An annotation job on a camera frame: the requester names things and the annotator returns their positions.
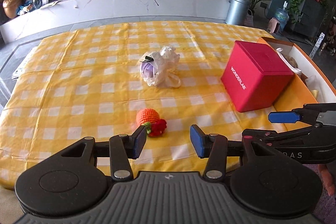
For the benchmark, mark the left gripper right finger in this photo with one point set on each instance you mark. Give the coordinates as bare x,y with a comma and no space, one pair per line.
215,148

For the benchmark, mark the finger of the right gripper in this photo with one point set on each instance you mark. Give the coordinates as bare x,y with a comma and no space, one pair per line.
283,117

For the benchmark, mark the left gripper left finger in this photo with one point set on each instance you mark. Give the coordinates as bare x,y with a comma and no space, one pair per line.
119,149

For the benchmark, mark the person's hand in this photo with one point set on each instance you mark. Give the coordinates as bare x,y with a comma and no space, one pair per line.
327,179

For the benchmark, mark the orange crochet fruit toy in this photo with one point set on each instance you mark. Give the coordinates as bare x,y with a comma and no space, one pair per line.
155,125

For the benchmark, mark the orange storage box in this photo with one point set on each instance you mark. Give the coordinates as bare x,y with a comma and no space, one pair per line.
310,87

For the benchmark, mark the red Wonderlab box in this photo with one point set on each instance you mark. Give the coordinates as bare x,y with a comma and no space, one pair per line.
254,76

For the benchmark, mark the yellow checkered tablecloth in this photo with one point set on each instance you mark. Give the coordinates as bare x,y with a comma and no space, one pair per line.
87,83

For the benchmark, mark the plastic bag with purple item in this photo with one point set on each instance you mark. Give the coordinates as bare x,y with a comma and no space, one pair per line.
157,68

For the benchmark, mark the pink small bin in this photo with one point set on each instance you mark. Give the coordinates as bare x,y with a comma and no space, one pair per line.
273,26

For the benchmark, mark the blue water bottle jug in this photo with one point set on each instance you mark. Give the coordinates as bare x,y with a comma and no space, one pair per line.
282,16

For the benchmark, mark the silver trash can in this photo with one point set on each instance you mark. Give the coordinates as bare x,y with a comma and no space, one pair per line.
237,12

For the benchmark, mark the white tv console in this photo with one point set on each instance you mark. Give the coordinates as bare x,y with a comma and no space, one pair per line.
67,12

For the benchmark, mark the golden acorn ornament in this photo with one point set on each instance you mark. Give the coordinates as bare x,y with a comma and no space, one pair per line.
10,7

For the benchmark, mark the white rope handle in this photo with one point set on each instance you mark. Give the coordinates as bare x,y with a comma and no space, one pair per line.
289,61

